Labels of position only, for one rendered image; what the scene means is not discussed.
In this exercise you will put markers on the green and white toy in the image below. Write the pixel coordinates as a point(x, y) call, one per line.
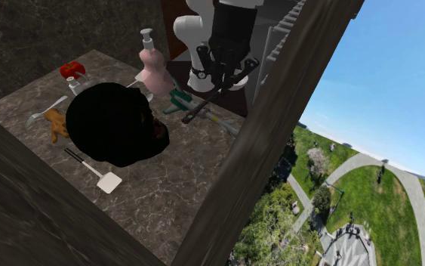
point(180, 98)

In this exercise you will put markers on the large black rounded object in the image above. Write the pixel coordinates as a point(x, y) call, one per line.
point(112, 125)

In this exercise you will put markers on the clear bottle with white cap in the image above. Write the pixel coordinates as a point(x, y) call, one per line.
point(75, 85)

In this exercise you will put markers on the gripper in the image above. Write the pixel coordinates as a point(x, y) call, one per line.
point(231, 31)

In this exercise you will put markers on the silver fork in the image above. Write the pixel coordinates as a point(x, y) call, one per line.
point(44, 110)

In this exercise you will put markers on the pink soap dispenser bottle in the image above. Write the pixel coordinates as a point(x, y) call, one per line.
point(156, 72)

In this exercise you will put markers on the red tomato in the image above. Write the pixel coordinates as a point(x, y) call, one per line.
point(72, 70)

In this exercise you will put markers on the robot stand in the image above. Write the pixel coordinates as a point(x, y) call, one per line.
point(234, 101)

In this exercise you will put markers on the brown ginger root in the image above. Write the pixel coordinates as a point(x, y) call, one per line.
point(56, 123)

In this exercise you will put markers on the grey slatted rack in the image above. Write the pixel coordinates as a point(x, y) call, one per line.
point(276, 48)

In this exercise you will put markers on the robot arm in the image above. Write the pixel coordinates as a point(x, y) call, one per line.
point(190, 34)

